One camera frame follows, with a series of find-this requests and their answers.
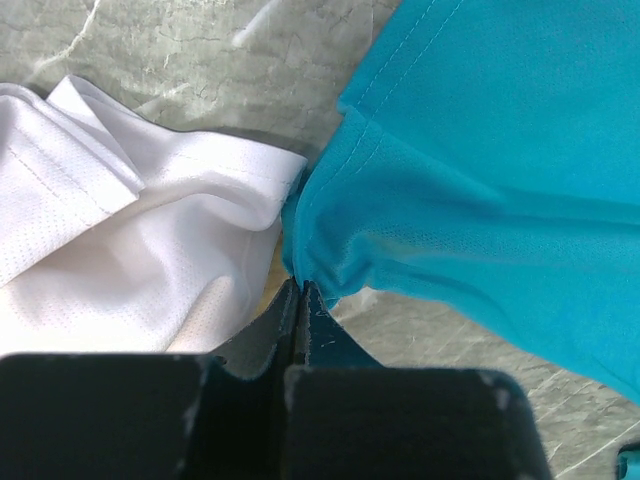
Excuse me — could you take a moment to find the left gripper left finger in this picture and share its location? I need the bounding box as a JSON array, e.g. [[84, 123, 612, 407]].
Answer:
[[1, 280, 299, 479]]

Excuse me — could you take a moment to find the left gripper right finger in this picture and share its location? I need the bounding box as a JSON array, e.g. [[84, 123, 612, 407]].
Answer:
[[282, 283, 551, 479]]

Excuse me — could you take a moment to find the teal t shirt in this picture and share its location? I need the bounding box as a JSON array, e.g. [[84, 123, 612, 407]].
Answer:
[[279, 0, 640, 480]]

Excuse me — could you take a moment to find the white t shirt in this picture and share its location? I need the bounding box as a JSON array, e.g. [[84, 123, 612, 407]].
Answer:
[[1, 76, 306, 355]]

